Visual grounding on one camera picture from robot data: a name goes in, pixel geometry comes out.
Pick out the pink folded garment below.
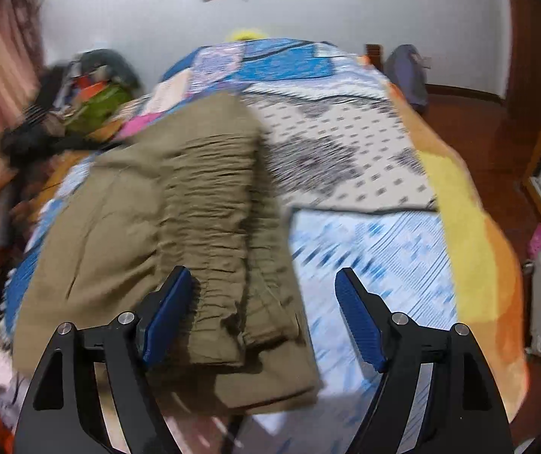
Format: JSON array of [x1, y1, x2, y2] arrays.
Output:
[[115, 113, 164, 140]]

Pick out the yellow pillow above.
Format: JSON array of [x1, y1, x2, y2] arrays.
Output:
[[226, 29, 268, 42]]

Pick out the brown wooden door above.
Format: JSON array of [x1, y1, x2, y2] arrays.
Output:
[[506, 0, 541, 183]]

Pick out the grey stuffed pillow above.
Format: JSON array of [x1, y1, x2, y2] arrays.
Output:
[[79, 48, 141, 90]]

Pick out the wooden bed post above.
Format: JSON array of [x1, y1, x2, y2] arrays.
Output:
[[366, 44, 383, 72]]

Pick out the patchwork patterned bedspread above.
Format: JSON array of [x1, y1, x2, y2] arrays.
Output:
[[5, 38, 457, 453]]

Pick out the green patterned bag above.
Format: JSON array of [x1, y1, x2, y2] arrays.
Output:
[[64, 83, 133, 135]]

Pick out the pink floor item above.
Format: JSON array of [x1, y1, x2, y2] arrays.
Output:
[[527, 224, 541, 259]]

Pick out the grey purple backpack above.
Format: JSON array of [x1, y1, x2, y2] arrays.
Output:
[[384, 44, 429, 115]]

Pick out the orange yellow fleece blanket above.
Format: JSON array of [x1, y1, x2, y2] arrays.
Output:
[[359, 53, 530, 424]]

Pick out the khaki olive pants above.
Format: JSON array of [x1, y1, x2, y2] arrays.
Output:
[[13, 92, 322, 414]]

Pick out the wooden lap tray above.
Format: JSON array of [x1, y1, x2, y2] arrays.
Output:
[[28, 119, 122, 224]]

